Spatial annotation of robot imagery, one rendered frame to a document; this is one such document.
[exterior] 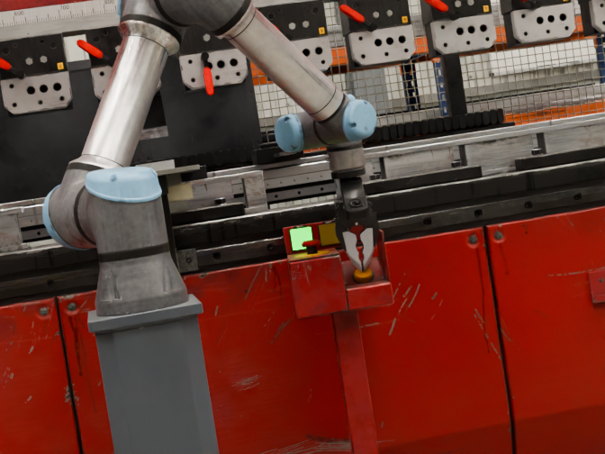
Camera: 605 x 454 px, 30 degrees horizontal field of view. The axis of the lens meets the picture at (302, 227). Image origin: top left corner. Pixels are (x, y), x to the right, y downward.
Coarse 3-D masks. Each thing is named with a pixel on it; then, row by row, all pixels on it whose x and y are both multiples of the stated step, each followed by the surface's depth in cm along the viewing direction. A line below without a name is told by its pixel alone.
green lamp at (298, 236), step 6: (300, 228) 243; (306, 228) 243; (294, 234) 243; (300, 234) 243; (306, 234) 243; (294, 240) 243; (300, 240) 243; (306, 240) 243; (294, 246) 243; (300, 246) 243
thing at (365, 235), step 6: (372, 228) 233; (360, 234) 233; (366, 234) 233; (372, 234) 233; (360, 240) 234; (366, 240) 233; (372, 240) 233; (366, 246) 233; (372, 246) 233; (366, 252) 233; (372, 252) 234; (366, 258) 234; (366, 264) 234
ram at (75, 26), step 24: (0, 0) 250; (24, 0) 251; (48, 0) 252; (72, 0) 252; (264, 0) 259; (288, 0) 260; (336, 0) 268; (24, 24) 251; (48, 24) 252; (72, 24) 253; (96, 24) 253
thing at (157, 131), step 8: (160, 96) 259; (152, 104) 259; (160, 104) 259; (152, 112) 259; (160, 112) 259; (152, 120) 259; (160, 120) 259; (144, 128) 259; (152, 128) 259; (160, 128) 260; (144, 136) 260; (152, 136) 260; (160, 136) 260
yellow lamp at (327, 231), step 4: (324, 224) 243; (328, 224) 243; (332, 224) 243; (320, 228) 243; (324, 228) 243; (328, 228) 243; (332, 228) 243; (320, 232) 243; (324, 232) 243; (328, 232) 243; (332, 232) 243; (324, 236) 243; (328, 236) 243; (332, 236) 243; (336, 236) 243; (324, 240) 243; (328, 240) 243; (332, 240) 243; (336, 240) 243; (324, 244) 243; (328, 244) 243
